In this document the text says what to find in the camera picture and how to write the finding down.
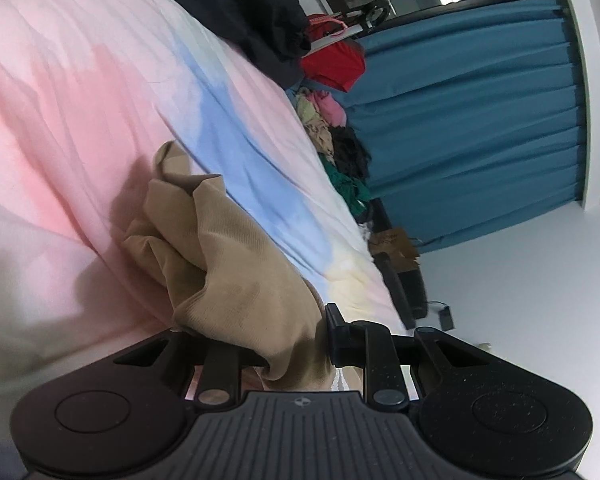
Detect pink clothes hanger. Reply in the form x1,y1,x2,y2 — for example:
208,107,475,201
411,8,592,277
307,14,351,36

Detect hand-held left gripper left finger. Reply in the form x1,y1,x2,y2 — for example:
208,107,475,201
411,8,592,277
112,327,268,407

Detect wide blue curtain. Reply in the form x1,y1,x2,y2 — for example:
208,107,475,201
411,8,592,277
342,0,588,253

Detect pastel tie-dye bed sheet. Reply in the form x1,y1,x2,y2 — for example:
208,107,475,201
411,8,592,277
0,0,411,411

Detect black garment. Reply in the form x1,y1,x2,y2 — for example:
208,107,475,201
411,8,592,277
327,125,372,181

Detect tan crumpled garment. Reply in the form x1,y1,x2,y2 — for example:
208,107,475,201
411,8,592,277
305,120,338,158

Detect tan khaki trousers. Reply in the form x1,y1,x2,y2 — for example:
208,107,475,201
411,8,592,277
121,140,338,392

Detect red bag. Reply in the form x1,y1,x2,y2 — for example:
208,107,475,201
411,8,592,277
300,39,367,93

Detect garment steamer stand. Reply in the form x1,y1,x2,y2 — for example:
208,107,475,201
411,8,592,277
330,0,401,41

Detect pink garment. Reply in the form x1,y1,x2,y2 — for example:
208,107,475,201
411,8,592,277
315,91,348,128

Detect green garment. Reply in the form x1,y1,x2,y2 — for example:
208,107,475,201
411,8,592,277
325,165,372,213

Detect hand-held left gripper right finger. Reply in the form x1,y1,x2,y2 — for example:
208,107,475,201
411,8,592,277
325,302,488,408

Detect yellow-green garment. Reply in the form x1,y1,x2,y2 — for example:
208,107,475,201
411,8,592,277
295,89,326,126

